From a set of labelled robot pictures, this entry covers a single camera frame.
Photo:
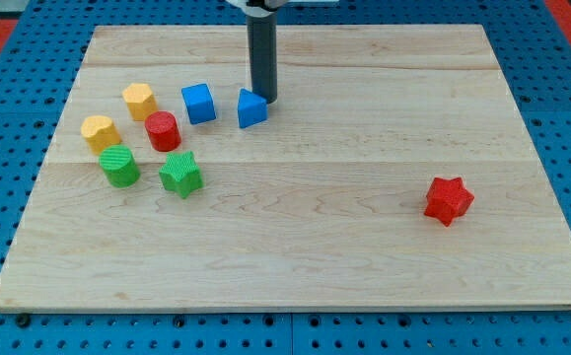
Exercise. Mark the blue cube block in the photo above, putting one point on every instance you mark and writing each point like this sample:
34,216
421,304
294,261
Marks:
198,103

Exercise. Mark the green cylinder block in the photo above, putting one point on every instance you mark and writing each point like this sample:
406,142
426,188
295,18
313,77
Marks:
119,166

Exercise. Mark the wooden board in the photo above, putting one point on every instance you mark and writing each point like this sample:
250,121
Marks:
319,208

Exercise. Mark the yellow hexagon block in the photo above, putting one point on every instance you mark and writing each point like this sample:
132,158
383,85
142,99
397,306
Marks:
140,101

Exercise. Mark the red star block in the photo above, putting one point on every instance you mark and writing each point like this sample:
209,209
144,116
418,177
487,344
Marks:
447,199

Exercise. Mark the green star block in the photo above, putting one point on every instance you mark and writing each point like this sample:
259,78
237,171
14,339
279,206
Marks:
181,174

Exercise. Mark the red cylinder block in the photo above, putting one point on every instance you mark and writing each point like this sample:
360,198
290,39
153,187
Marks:
162,130

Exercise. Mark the yellow heart block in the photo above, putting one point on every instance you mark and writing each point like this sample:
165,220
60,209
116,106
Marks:
99,132

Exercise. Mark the blue triangle block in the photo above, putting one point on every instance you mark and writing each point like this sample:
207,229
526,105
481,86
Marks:
252,109

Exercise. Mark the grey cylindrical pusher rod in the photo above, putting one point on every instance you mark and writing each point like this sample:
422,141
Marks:
262,43

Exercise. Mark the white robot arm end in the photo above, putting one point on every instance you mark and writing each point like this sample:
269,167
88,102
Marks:
264,8

